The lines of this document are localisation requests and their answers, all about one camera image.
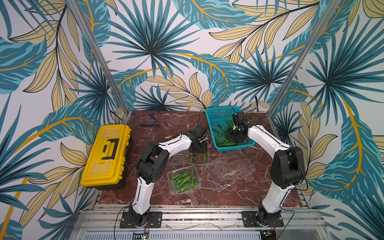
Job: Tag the white vented front panel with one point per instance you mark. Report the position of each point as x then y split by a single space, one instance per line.
174 235

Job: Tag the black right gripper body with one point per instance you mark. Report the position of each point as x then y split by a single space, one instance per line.
235 132

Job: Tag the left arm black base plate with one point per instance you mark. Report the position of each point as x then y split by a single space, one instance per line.
131 220

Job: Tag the aluminium frame post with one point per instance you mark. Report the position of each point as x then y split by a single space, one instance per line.
319 28
90 37

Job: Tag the blue handled pliers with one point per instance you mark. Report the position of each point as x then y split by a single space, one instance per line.
153 123

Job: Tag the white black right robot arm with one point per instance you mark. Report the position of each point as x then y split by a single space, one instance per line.
287 168

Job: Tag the yellow plastic toolbox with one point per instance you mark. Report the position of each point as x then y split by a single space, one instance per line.
106 165

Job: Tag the green peppers in basket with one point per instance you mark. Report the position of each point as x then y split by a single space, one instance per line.
221 132

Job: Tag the left aluminium frame post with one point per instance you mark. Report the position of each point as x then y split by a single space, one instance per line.
90 37

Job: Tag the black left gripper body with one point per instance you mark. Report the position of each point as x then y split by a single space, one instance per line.
201 147

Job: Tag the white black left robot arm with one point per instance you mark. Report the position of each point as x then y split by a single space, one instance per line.
152 164

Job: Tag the clear clamshell pepper container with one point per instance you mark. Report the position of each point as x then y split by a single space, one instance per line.
183 180
197 156

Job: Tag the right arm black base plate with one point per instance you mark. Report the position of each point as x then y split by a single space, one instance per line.
262 219

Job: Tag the right aluminium frame post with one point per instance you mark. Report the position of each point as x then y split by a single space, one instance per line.
319 28

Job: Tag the teal perforated plastic basket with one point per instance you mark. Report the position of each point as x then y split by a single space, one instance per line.
219 115

